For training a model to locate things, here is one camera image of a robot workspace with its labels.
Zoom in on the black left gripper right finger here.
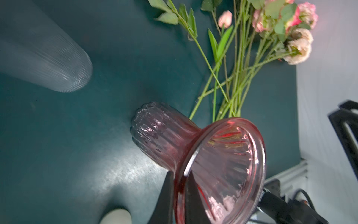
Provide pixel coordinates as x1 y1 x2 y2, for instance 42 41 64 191
185 173 210 224

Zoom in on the small pink rose bunch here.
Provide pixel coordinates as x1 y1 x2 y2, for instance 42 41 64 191
147 0 319 123

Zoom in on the clear ribbed glass vase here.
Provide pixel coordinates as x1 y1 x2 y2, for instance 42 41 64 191
1 1 93 92

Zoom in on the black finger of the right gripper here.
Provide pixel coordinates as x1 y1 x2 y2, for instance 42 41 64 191
328 100 358 175

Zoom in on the cream capped bottle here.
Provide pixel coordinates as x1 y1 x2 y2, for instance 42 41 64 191
99 209 132 224

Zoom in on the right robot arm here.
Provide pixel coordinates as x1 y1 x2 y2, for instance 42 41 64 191
185 100 358 224

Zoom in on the pink ribbed glass vase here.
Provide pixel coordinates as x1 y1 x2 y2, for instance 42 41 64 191
130 102 266 224

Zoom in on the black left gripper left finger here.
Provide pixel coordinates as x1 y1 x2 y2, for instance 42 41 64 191
148 171 174 224

